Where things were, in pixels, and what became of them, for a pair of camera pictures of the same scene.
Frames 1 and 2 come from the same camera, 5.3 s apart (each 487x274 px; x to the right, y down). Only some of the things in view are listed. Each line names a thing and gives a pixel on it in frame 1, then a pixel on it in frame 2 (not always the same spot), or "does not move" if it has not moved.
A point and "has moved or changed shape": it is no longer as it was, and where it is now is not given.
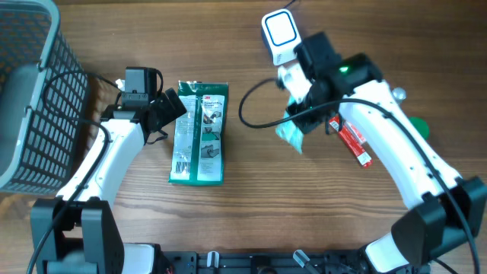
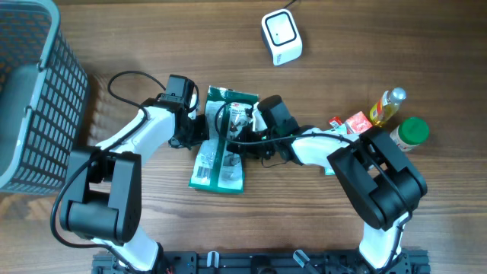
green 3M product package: x=198 y=151 has moved or changed shape
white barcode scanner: x=281 y=35 does not move
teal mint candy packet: x=287 y=129 has moved or changed shape
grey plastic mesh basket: x=38 y=148 does not move
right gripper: x=307 y=125 -> x=248 y=151
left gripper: x=170 y=111 -> x=202 y=135
